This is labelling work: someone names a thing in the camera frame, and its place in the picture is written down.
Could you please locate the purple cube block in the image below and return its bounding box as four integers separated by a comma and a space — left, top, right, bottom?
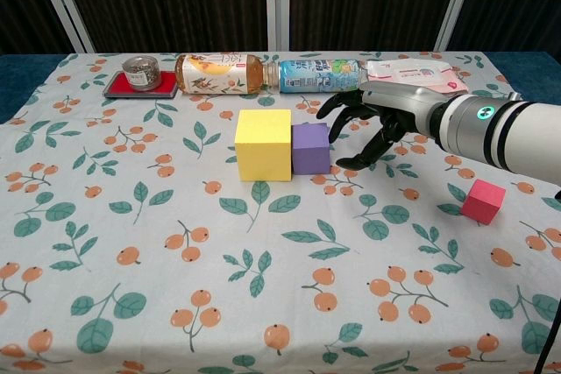
290, 123, 330, 175

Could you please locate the amber tea plastic bottle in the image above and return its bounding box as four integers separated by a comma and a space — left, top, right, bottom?
174, 53, 281, 95

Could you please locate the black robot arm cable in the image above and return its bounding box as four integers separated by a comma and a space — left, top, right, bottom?
535, 323, 561, 374

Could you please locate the small round metal tin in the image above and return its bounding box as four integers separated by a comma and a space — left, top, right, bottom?
121, 55, 161, 92

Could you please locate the red ink pad tray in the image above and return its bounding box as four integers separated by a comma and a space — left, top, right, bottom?
102, 69, 180, 100

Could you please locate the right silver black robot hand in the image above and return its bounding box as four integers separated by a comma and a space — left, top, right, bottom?
316, 82, 439, 173

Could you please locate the small pink foam cube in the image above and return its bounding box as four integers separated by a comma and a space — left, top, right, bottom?
460, 179, 507, 225

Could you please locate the pink wet wipes pack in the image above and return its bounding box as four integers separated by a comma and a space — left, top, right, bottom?
366, 57, 469, 95

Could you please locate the large yellow foam cube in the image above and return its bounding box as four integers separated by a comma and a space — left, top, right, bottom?
234, 109, 294, 182

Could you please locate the floral print tablecloth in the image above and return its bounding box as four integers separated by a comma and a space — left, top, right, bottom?
0, 52, 561, 374

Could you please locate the blue label drink bottle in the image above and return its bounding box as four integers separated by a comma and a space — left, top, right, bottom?
276, 58, 364, 95

